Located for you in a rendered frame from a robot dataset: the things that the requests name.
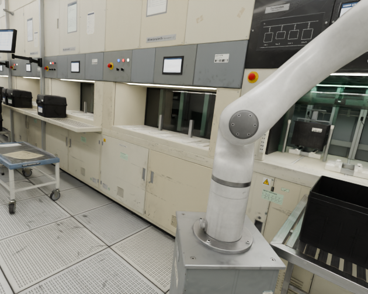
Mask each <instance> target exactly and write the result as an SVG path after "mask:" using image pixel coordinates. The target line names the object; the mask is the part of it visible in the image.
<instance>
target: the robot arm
mask: <svg viewBox="0 0 368 294"><path fill-rule="evenodd" d="M367 51H368V0H361V1H359V2H358V3H357V4H355V5H354V6H353V7H351V8H350V9H349V10H347V11H346V12H345V13H344V14H343V15H341V16H340V17H339V18H338V19H337V21H336V22H334V23H333V24H332V25H330V27H328V28H327V29H325V30H324V31H323V32H322V33H321V34H319V35H318V36H317V37H316V38H315V39H313V40H312V41H311V42H309V43H308V44H307V45H306V46H305V47H303V48H302V49H301V50H300V51H299V52H297V53H296V54H295V55H293V56H292V57H291V58H290V59H289V60H288V61H286V62H285V63H284V64H283V65H282V66H281V67H279V68H278V69H277V70H275V71H274V73H272V74H271V75H270V76H268V77H267V78H266V79H265V80H263V81H262V82H261V83H260V84H258V85H257V86H255V87H254V88H253V89H251V90H250V91H249V92H247V93H246V94H244V95H243V96H241V97H240V98H238V99H236V100H235V101H234V102H232V103H230V104H229V105H227V106H226V107H225V108H224V110H223V111H222V113H221V115H220V120H219V125H218V133H217V142H216V149H215V154H214V162H213V169H212V174H211V182H210V190H209V198H208V203H207V211H206V217H202V218H199V219H198V220H197V221H196V222H195V224H194V225H193V234H194V236H195V238H196V239H197V240H198V241H199V242H200V243H201V244H202V245H204V246H206V247H208V248H209V249H212V250H214V251H218V252H220V253H226V254H238V253H243V252H245V251H247V250H249V249H250V248H251V246H252V242H253V237H252V234H251V233H250V231H249V230H248V229H247V228H246V227H245V226H244V220H245V214H246V210H247V204H248V198H249V192H250V187H251V181H252V175H253V171H254V146H255V142H256V141H257V140H259V139H260V138H261V137H263V136H264V135H265V134H266V133H267V132H268V131H269V130H270V129H271V128H272V127H273V126H274V125H275V124H276V123H277V122H278V121H279V120H280V118H281V117H282V116H283V115H284V114H285V113H286V112H287V110H288V109H289V108H290V107H291V106H292V105H293V104H294V103H295V102H296V101H298V100H299V99H300V98H301V97H302V96H304V95H305V94H306V93H307V92H309V91H310V90H311V89H312V88H314V87H315V86H317V85H318V84H319V83H320V82H322V81H323V80H324V79H326V78H327V77H329V76H330V75H331V74H333V73H334V72H335V71H337V70H338V69H340V68H342V67H343V66H345V65H346V64H348V63H350V62H351V61H353V60H354V59H356V58H357V57H359V56H361V55H362V54H364V53H365V52H367Z"/></svg>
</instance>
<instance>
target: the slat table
mask: <svg viewBox="0 0 368 294"><path fill-rule="evenodd" d="M307 198H308V195H307V194H304V196H303V197H302V199H301V200H300V202H299V203H298V204H297V206H296V207H295V208H294V210H293V212H292V213H291V214H290V216H289V217H288V218H287V220H286V221H285V223H284V224H283V225H282V227H281V228H280V230H279V231H278V232H277V234H276V235H275V237H274V238H273V239H272V241H271V242H270V243H269V245H270V246H271V248H272V249H273V250H274V251H275V253H276V254H277V255H278V257H280V258H282V259H284V260H287V261H288V264H287V268H286V273H285V276H284V281H283V286H282V290H281V294H287V292H288V289H289V288H290V289H292V290H293V291H295V292H297V293H299V294H309V293H307V292H306V291H304V290H302V289H300V288H298V287H296V286H294V285H293V284H291V283H290V280H291V276H292V273H293V268H294V265H297V266H299V267H301V268H303V269H305V270H307V271H309V272H311V273H313V274H315V275H318V276H319V277H321V278H324V279H326V280H327V281H330V282H332V283H333V284H336V285H338V286H340V287H342V288H344V289H346V290H348V291H350V292H352V293H354V294H368V283H367V282H366V269H365V268H363V267H360V266H358V265H357V277H354V276H352V264H353V263H351V262H349V261H346V260H344V264H343V271H341V270H339V262H340V258H339V257H337V256H335V255H332V258H331V265H328V264H326V263H327V257H328V253H327V252H326V251H323V250H321V252H320V256H319V258H318V260H316V259H315V258H314V257H315V254H316V251H317V248H316V247H314V246H311V245H310V247H309V249H308V252H307V255H305V254H303V252H304V249H305V247H306V244H307V243H305V242H302V241H300V240H299V239H298V237H299V234H300V229H301V224H302V221H303V217H304V213H305V208H306V205H307V200H308V199H307ZM296 223H297V226H296V228H295V229H294V227H295V225H296ZM293 229H294V230H293ZM289 236H290V238H289V240H288V241H287V243H286V245H284V244H285V242H286V240H287V239H288V237H289Z"/></svg>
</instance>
